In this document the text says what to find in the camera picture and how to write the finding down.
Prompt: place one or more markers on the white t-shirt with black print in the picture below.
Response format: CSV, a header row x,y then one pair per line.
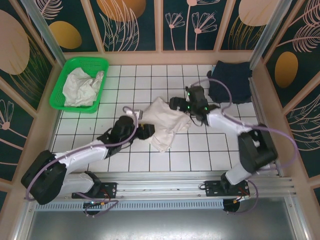
x,y
167,122

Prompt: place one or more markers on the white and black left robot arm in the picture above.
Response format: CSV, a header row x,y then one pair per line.
x,y
82,155

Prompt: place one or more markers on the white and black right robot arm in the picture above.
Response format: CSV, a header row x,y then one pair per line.
x,y
240,175

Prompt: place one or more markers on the stack of folded navy t-shirts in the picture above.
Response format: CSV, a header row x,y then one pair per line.
x,y
235,75

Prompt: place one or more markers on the light blue folded cloth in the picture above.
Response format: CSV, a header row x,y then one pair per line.
x,y
213,68

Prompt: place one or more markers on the crumpled bright white t-shirt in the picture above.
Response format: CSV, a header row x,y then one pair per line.
x,y
99,78

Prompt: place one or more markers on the crumpled cream t-shirt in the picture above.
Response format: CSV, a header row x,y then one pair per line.
x,y
77,90

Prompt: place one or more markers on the green plastic basket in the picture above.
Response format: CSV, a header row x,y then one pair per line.
x,y
82,62

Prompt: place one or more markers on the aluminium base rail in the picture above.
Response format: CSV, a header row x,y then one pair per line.
x,y
162,182

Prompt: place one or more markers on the aluminium side rail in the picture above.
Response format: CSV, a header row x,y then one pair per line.
x,y
257,110

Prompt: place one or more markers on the aluminium frame post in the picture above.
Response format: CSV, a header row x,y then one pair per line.
x,y
45,35
267,32

